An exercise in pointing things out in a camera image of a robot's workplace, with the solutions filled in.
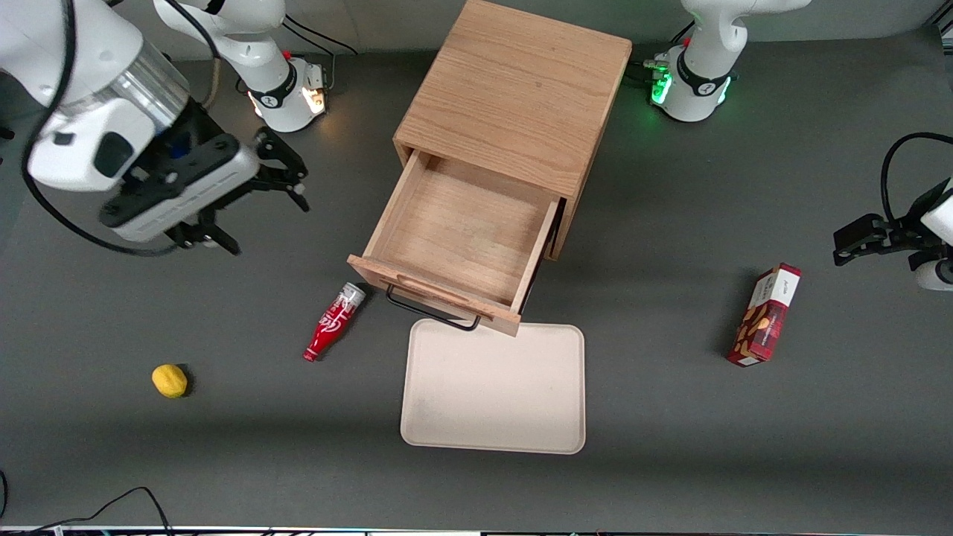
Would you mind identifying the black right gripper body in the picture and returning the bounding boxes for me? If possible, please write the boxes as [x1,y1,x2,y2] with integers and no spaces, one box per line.
[133,99,226,177]

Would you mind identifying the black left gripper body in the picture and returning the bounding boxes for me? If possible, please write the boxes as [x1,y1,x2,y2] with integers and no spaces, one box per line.
[886,179,952,270]

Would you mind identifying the wooden drawer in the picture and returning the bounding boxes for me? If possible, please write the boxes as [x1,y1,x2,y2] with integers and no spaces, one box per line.
[347,149,561,337]

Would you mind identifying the black metal drawer handle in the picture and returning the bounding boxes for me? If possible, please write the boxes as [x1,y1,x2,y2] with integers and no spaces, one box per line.
[385,283,483,332]

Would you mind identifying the oak wooden drawer cabinet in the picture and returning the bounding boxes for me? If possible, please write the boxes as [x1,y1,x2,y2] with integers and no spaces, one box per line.
[392,0,634,261]

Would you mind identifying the red cookie box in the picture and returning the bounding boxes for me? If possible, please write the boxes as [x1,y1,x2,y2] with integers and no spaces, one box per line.
[727,263,803,368]

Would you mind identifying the yellow lemon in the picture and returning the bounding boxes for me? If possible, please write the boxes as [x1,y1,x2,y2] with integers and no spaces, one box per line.
[151,364,189,399]

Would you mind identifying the red cola bottle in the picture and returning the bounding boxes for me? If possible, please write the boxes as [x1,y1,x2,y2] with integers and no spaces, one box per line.
[302,282,367,363]

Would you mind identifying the beige plastic tray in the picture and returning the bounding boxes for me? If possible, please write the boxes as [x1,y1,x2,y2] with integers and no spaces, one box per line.
[400,319,587,456]

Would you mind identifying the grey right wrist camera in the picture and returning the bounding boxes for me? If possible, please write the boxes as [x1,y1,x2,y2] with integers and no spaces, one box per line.
[99,138,261,243]

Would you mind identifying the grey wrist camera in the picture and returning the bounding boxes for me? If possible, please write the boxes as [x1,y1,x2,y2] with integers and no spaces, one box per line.
[99,138,261,243]
[914,257,953,293]

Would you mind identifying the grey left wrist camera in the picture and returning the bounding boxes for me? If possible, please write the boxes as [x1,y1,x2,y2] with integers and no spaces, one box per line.
[914,257,953,293]

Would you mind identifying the black looped cable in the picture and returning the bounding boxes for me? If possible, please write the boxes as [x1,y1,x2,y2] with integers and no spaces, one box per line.
[881,132,953,224]

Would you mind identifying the black arm base cables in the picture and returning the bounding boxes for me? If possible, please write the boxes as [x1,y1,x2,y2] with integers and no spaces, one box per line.
[283,15,360,94]

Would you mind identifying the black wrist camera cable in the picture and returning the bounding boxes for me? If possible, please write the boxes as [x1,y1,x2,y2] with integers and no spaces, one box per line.
[21,0,183,258]

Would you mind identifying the black thin floor cable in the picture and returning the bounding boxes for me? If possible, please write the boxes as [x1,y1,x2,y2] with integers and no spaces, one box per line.
[22,486,176,536]

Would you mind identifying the arm base connector wires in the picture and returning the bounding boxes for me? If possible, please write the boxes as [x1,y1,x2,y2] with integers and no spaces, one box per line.
[629,22,697,86]

